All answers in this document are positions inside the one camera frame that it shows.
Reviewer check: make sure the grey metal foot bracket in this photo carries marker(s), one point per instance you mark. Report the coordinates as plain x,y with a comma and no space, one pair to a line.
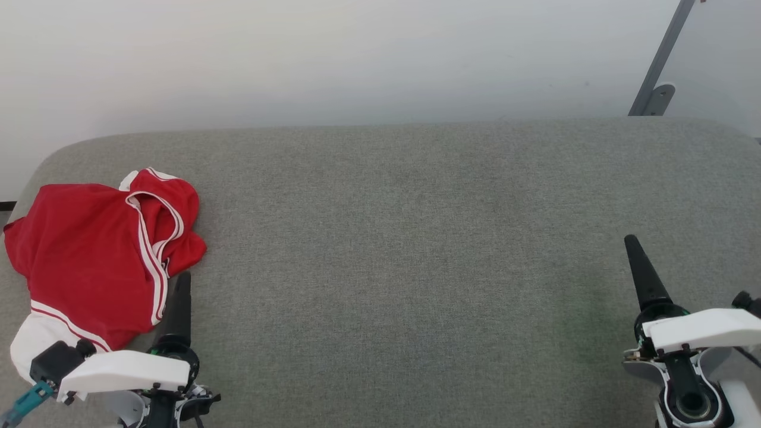
661,98

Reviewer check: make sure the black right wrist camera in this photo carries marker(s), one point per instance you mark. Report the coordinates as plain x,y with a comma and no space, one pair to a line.
748,302

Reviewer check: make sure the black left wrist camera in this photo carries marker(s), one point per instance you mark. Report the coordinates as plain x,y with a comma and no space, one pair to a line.
56,361

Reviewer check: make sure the red white-trimmed shirt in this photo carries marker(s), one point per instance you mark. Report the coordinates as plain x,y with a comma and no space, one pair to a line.
77,249

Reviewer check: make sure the grey fabric sofa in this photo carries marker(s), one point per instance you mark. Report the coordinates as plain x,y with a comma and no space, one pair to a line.
416,267

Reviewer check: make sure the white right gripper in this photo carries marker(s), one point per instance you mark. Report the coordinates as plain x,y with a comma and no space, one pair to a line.
707,330

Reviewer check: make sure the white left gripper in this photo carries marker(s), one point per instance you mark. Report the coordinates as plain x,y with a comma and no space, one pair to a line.
125,371

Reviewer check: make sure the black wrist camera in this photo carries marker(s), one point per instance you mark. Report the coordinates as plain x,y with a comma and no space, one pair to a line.
748,302
56,361

